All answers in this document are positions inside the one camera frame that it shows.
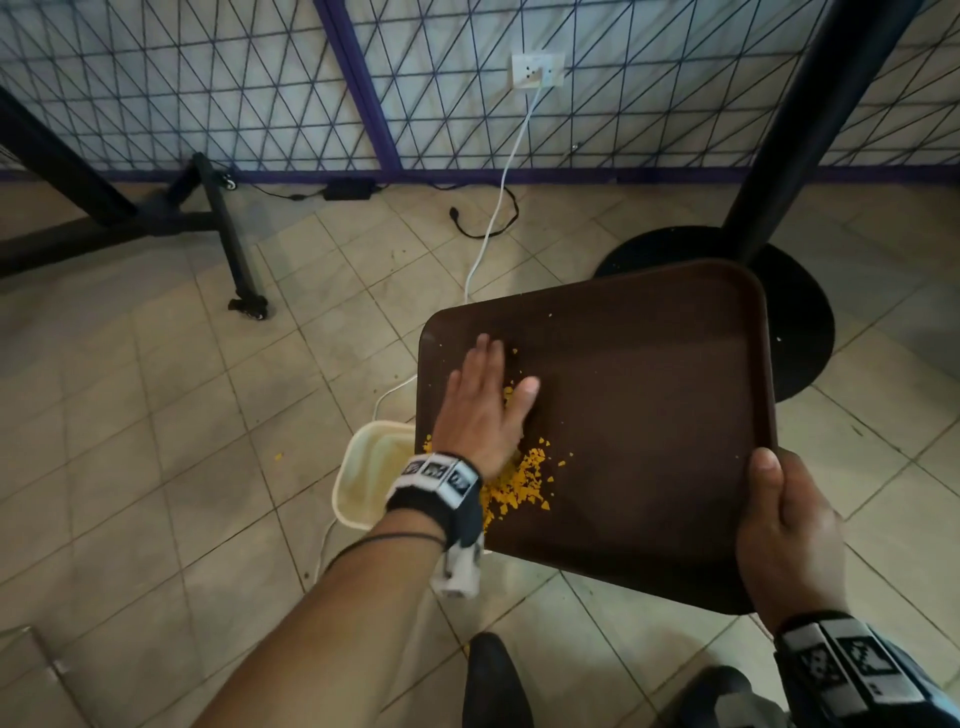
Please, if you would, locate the person's right hand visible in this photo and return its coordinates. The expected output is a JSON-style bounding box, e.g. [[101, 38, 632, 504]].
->
[[735, 447, 851, 636]]

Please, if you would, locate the person's left hand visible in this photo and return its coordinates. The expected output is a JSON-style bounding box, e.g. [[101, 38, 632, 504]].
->
[[432, 333, 541, 481]]

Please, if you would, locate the brown plastic tray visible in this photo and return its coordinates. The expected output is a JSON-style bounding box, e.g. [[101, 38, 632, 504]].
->
[[416, 259, 778, 616]]

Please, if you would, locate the person's left forearm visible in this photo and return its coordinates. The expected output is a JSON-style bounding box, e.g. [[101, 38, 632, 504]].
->
[[191, 508, 448, 728]]

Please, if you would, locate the pile of yellow crumbs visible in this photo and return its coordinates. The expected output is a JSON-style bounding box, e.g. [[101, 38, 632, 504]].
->
[[421, 346, 576, 532]]

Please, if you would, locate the black round table base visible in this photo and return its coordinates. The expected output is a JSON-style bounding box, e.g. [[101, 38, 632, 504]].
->
[[592, 225, 836, 404]]

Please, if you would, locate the cream plastic bin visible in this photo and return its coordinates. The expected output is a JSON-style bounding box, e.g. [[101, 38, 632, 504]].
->
[[332, 420, 418, 532]]

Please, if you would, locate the person's black shoe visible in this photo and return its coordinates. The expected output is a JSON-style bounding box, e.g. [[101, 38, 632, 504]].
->
[[462, 632, 535, 728]]

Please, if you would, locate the black table pole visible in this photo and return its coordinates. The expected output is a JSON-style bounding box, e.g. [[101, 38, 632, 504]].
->
[[721, 0, 925, 265]]

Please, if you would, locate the black left wrist camera band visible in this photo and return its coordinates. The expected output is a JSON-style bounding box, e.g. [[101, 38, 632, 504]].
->
[[385, 451, 486, 600]]

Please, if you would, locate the black power cable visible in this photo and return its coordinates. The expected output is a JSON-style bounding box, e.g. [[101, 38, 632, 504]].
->
[[431, 183, 521, 241]]

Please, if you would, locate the white power cable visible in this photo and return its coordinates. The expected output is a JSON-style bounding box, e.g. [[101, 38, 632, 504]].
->
[[313, 82, 547, 582]]

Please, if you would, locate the white wall socket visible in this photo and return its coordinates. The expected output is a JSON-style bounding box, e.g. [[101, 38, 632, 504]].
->
[[511, 51, 567, 91]]

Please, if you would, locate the purple fence post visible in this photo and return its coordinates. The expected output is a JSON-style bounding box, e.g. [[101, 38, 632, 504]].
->
[[313, 0, 405, 174]]

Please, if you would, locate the black wheeled stand frame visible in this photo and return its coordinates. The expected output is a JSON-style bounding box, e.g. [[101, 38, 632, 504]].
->
[[0, 86, 270, 322]]

